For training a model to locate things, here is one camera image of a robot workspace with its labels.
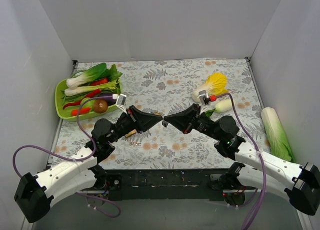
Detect large brass padlock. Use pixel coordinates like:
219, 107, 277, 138
125, 129, 137, 138

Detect red chili pepper toy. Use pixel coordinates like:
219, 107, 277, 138
63, 89, 101, 109

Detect orange carrot toy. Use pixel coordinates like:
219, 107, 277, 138
70, 107, 91, 116

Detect brass keys on cloth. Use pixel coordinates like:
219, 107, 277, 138
127, 140, 141, 146

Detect bok choy toy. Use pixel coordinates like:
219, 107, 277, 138
66, 63, 107, 89

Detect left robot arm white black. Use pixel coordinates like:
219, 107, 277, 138
14, 106, 163, 223

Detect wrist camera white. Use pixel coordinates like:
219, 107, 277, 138
115, 94, 127, 113
198, 90, 217, 105

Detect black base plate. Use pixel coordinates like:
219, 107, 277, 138
85, 168, 246, 205

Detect yellow napa cabbage toy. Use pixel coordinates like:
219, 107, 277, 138
191, 72, 229, 102

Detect purple eggplant toy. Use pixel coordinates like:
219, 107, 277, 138
98, 93, 118, 101

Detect celery stalk toy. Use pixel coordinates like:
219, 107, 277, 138
64, 81, 120, 97

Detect white radish toy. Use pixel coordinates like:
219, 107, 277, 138
204, 99, 233, 117

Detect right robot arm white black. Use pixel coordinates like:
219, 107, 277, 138
164, 104, 320, 215

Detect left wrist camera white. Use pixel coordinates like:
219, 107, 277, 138
115, 94, 127, 113

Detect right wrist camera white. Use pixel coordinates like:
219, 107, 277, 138
198, 90, 217, 105

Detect green apple toy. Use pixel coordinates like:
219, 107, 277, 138
80, 97, 95, 109

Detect green lettuce leaf toy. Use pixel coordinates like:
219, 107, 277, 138
103, 64, 122, 84

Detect brown onion toy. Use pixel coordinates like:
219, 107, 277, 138
92, 99, 108, 114

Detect large green white cabbage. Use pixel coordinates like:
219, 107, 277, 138
261, 107, 295, 162

